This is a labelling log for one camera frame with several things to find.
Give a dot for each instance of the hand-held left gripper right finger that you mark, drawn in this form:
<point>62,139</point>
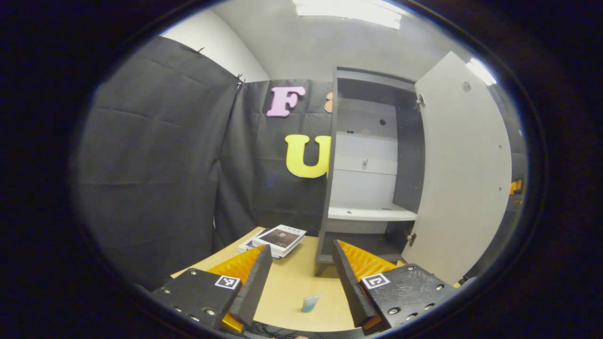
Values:
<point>351,287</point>

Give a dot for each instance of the white blue tube bottle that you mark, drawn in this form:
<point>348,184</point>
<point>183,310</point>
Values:
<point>311,303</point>

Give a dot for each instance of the small ceiling light panel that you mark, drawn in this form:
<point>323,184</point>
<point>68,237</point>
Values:
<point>480,71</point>

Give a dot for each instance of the metal door hinge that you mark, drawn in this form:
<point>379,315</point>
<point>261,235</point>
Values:
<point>420,100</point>
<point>411,239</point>

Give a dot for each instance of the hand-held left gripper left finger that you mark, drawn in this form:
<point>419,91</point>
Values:
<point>254,287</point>

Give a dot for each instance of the dark grey cabinet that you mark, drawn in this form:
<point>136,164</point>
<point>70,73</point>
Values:
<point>410,155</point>

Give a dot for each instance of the white blue book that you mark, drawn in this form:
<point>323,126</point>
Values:
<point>245,246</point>

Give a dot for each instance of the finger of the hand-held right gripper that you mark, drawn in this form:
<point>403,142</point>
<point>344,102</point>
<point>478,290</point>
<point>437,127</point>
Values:
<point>515,187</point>

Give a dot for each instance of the black backdrop cloth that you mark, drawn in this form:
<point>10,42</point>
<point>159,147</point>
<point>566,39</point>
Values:
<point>150,165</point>

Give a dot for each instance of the portrait cover book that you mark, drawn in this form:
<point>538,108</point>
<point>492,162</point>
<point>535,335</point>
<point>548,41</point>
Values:
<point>282,238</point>

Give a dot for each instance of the grey cabinet door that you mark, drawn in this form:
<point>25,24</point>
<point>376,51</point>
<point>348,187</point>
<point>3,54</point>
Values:
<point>461,179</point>

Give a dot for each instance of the large ceiling light panel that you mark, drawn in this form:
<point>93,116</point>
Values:
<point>348,12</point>

